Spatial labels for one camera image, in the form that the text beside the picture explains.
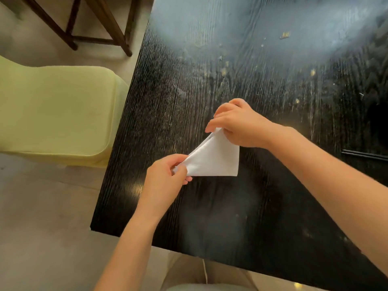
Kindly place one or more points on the person's right middle finger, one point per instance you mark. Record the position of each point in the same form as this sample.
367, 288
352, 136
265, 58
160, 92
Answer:
225, 108

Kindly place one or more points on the person's left forearm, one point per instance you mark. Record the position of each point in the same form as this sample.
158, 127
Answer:
127, 254

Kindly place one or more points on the white paper napkin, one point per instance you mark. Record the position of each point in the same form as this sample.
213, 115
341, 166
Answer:
213, 157

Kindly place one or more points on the light green upholstered chair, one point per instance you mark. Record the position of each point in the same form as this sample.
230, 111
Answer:
57, 112

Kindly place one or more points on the person's left thumb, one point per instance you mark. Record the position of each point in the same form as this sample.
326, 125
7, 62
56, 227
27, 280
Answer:
181, 175

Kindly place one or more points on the person's beige trousers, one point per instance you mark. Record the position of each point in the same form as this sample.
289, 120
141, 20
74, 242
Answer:
209, 274

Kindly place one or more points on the person's left hand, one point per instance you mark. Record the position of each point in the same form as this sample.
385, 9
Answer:
160, 189

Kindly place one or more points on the dark wooden chair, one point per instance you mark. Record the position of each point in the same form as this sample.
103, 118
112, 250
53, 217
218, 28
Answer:
88, 21

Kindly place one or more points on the black chopstick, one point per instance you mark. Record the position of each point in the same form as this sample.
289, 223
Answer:
365, 154

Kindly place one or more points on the person's right forearm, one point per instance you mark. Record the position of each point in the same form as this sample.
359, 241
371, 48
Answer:
333, 184

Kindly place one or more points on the person's right hand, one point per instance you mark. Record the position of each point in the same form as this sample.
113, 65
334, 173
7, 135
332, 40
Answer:
242, 127

